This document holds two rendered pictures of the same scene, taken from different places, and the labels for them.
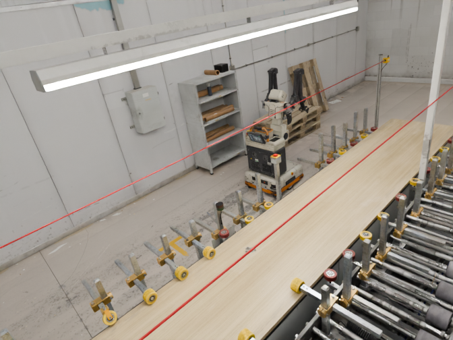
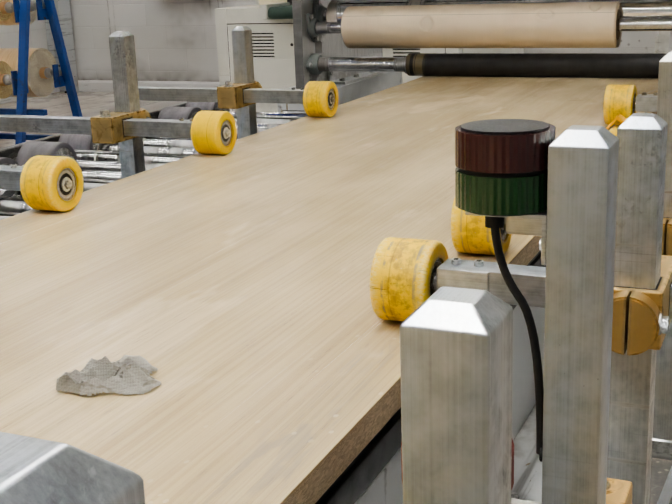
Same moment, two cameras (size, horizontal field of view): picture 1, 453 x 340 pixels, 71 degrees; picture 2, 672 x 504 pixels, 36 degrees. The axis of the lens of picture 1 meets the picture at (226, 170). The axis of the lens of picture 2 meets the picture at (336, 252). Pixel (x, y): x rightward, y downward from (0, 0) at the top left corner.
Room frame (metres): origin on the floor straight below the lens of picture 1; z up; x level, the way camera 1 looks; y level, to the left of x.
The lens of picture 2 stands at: (2.60, -0.28, 1.24)
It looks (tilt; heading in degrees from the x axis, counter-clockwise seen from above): 15 degrees down; 153
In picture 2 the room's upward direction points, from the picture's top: 2 degrees counter-clockwise
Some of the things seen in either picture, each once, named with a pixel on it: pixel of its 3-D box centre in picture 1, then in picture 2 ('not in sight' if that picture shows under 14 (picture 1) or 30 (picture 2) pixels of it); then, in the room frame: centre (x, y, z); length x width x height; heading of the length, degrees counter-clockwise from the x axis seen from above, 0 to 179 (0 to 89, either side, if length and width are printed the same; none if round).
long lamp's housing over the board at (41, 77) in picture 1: (249, 30); not in sight; (2.03, -0.28, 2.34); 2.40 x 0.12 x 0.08; 128
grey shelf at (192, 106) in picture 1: (215, 121); not in sight; (5.26, 0.05, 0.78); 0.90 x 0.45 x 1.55; 128
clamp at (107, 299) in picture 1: (102, 301); not in sight; (1.49, 0.93, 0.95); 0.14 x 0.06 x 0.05; 128
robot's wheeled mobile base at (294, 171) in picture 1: (274, 175); not in sight; (4.15, -0.69, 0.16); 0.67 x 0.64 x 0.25; 129
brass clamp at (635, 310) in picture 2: (193, 239); (638, 301); (1.96, 0.34, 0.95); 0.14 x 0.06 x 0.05; 128
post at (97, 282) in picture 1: (108, 305); not in sight; (1.50, 0.91, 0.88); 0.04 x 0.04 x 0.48; 38
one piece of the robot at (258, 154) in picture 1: (267, 151); not in sight; (4.10, -0.62, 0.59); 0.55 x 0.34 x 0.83; 39
